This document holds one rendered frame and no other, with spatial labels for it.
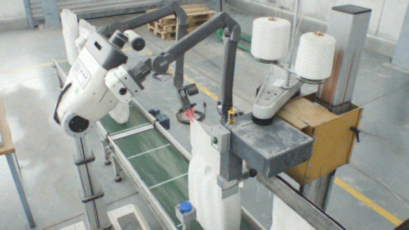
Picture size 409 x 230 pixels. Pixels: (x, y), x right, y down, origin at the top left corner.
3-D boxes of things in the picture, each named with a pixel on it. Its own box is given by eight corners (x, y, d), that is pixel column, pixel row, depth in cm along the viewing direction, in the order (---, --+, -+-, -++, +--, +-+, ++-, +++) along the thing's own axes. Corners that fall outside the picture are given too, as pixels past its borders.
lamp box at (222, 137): (210, 144, 146) (210, 126, 141) (219, 141, 148) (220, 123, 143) (220, 153, 140) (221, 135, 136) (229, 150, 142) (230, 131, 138)
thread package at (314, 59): (285, 71, 141) (291, 31, 133) (310, 65, 148) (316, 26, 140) (314, 84, 131) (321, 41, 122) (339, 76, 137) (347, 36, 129)
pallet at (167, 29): (147, 23, 729) (146, 16, 722) (196, 16, 786) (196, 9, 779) (165, 33, 667) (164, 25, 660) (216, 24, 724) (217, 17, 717)
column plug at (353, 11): (330, 9, 141) (331, 6, 141) (349, 6, 147) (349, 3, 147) (353, 15, 133) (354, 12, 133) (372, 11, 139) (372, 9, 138)
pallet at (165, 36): (147, 30, 736) (147, 23, 729) (196, 23, 790) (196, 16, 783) (163, 40, 675) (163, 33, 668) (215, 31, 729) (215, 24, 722)
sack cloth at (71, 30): (66, 64, 461) (55, 9, 426) (80, 61, 471) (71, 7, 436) (76, 75, 427) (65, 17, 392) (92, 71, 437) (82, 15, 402)
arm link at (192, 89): (172, 81, 210) (174, 80, 202) (190, 75, 213) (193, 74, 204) (179, 99, 212) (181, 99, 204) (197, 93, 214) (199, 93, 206)
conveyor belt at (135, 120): (58, 67, 474) (56, 61, 469) (86, 62, 492) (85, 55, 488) (112, 145, 312) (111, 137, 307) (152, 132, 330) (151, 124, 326)
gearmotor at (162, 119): (144, 119, 354) (142, 107, 347) (157, 115, 361) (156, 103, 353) (156, 133, 332) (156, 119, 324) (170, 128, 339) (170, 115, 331)
